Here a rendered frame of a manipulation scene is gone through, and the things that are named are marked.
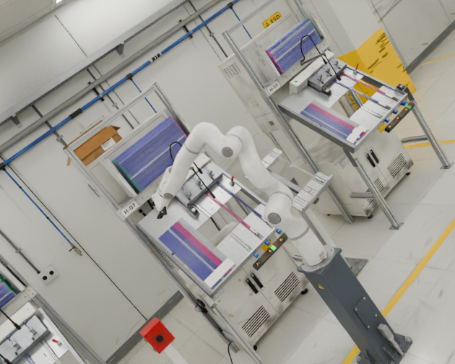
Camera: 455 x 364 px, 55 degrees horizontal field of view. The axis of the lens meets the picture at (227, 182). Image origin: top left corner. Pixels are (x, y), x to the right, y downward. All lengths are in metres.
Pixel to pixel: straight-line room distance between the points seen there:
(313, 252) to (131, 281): 2.68
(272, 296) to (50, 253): 2.16
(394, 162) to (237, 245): 1.74
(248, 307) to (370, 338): 1.00
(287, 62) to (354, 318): 2.04
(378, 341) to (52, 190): 3.10
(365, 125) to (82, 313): 3.06
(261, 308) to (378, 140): 1.69
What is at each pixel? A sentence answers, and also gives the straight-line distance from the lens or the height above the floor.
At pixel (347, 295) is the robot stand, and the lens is 2.36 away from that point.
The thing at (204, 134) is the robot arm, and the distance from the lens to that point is 2.04.
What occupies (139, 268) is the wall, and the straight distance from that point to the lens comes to 4.57.
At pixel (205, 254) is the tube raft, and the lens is 2.78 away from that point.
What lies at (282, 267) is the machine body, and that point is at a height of 0.31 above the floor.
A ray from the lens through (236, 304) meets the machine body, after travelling 3.14.
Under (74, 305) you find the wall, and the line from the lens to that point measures 4.52.
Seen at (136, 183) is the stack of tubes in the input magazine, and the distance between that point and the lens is 2.94.
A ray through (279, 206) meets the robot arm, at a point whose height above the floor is 1.10.
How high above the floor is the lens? 1.85
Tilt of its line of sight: 15 degrees down
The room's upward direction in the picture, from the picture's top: 37 degrees counter-clockwise
